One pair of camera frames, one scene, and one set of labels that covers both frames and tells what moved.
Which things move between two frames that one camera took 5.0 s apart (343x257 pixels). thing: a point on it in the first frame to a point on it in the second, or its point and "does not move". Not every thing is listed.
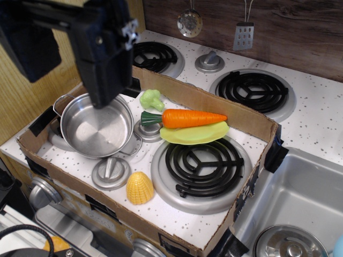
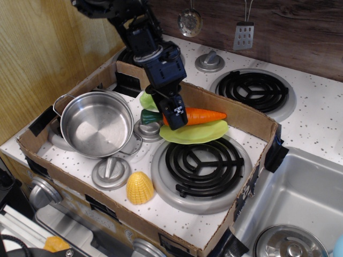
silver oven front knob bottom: x=143 y=248 does not move
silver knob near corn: x=111 y=173 does not move
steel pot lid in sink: x=289 y=241 does not move
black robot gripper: x=104 y=49 to x=165 y=69
